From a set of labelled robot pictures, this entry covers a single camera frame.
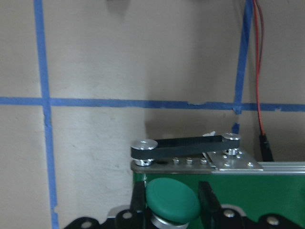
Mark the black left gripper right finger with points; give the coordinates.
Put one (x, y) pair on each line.
(207, 197)

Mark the green conveyor belt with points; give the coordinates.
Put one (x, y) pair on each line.
(252, 194)

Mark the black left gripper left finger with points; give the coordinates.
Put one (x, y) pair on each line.
(138, 203)

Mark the green push button switch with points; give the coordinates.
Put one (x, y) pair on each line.
(172, 200)

